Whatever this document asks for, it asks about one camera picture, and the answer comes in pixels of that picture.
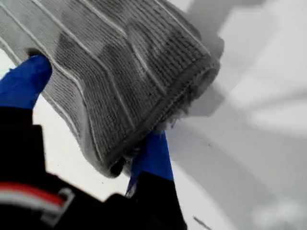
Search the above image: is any red white servo wire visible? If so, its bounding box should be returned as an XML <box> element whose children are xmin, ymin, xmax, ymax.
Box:
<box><xmin>0</xmin><ymin>182</ymin><xmax>75</xmax><ymax>228</ymax></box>

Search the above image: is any grey striped towel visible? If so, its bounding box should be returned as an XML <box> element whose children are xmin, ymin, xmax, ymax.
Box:
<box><xmin>0</xmin><ymin>0</ymin><xmax>225</xmax><ymax>179</ymax></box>

